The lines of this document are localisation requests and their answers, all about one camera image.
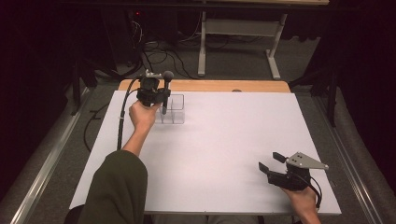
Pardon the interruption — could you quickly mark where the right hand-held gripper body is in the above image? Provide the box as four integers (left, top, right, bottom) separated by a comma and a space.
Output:
266, 151, 330, 191

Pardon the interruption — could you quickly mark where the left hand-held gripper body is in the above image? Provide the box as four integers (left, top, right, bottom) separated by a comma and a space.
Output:
135, 70, 164, 107

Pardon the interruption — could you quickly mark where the black makeup brush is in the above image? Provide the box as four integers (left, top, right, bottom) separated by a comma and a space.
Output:
161, 70, 175, 116

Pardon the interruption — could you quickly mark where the clear plastic divided container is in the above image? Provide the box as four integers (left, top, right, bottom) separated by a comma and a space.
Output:
154, 93, 186, 125

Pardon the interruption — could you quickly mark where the person's right hand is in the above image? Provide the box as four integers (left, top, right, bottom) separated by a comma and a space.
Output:
280, 185, 319, 217

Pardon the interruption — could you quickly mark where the person's left hand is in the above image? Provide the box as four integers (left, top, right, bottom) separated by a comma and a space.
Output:
128, 100, 162, 133

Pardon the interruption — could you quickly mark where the black metal stand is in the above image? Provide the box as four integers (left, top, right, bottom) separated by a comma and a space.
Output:
70, 58, 98, 117
289, 66, 340, 128

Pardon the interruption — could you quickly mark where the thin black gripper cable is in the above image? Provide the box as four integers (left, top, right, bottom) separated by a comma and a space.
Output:
292, 172, 323, 209

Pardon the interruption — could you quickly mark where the tangle of floor cables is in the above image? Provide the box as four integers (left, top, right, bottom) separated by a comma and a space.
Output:
130, 18, 202, 80

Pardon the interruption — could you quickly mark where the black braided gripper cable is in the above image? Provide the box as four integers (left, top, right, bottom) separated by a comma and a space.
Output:
116, 77, 142, 151

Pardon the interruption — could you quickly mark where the aluminium floor rail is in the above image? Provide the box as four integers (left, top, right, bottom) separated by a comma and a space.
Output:
8, 87, 92, 224
313, 95, 385, 224

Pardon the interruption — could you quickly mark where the black floor cable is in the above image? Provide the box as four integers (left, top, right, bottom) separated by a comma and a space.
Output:
82, 103, 110, 153

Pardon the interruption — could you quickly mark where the white desk frame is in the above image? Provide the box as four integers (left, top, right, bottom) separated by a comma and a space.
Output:
197, 11, 288, 80

